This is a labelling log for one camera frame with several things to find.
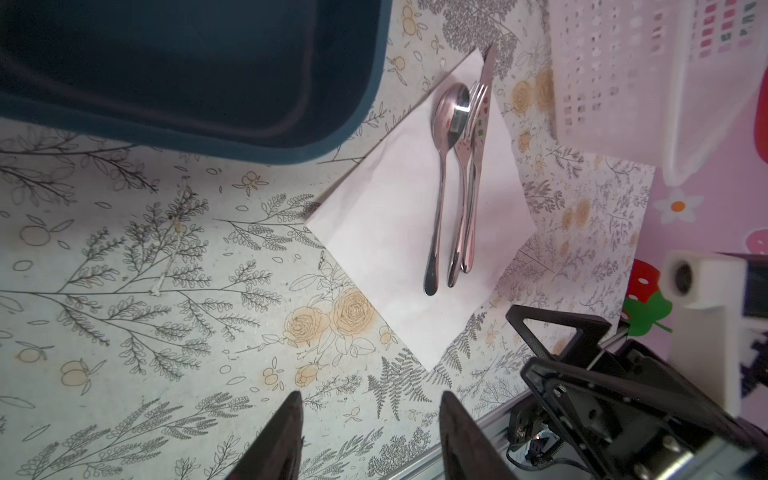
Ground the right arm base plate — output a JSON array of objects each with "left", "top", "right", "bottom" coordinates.
[{"left": 505, "top": 394, "right": 592, "bottom": 479}]

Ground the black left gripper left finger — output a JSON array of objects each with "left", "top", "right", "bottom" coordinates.
[{"left": 225, "top": 391, "right": 304, "bottom": 480}]

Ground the silver spoon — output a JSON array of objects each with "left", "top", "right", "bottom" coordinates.
[{"left": 423, "top": 82, "right": 471, "bottom": 296}]

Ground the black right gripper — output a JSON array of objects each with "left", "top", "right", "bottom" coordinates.
[{"left": 505, "top": 304, "right": 768, "bottom": 480}]

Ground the white paper napkin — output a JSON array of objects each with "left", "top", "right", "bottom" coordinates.
[{"left": 306, "top": 51, "right": 536, "bottom": 370}]

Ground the silver table knife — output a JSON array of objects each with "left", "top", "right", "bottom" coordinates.
[{"left": 461, "top": 44, "right": 498, "bottom": 273}]

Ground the white perforated plastic basket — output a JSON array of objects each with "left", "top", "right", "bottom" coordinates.
[{"left": 549, "top": 0, "right": 767, "bottom": 186}]

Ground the silver fork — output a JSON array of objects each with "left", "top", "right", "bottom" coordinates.
[{"left": 448, "top": 83, "right": 487, "bottom": 288}]

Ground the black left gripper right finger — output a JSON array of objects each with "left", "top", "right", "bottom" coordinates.
[{"left": 439, "top": 391, "right": 516, "bottom": 480}]

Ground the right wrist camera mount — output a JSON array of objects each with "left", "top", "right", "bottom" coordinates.
[{"left": 658, "top": 250, "right": 767, "bottom": 416}]

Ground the teal plastic tray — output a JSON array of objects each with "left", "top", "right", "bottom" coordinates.
[{"left": 1, "top": 1, "right": 392, "bottom": 165}]

